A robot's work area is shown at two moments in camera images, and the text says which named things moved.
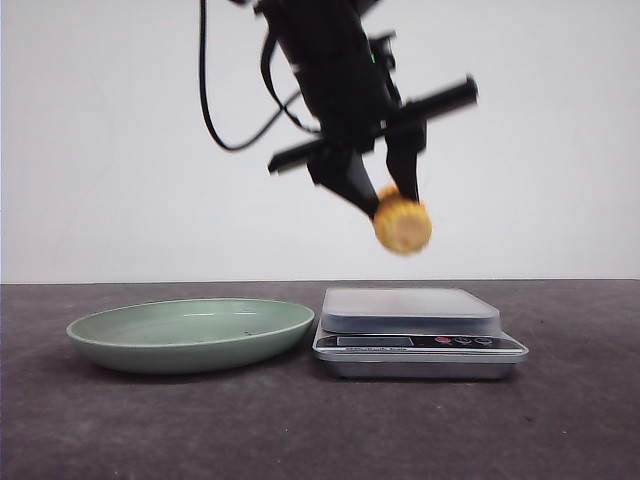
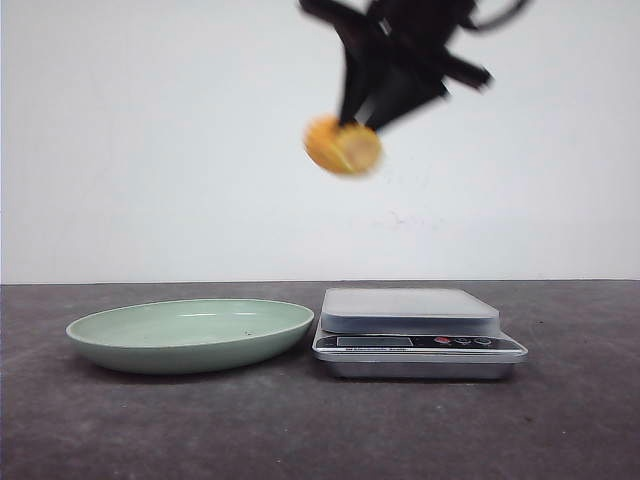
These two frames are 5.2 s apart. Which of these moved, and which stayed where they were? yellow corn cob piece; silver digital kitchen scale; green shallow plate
Moved: yellow corn cob piece
Stayed: silver digital kitchen scale; green shallow plate
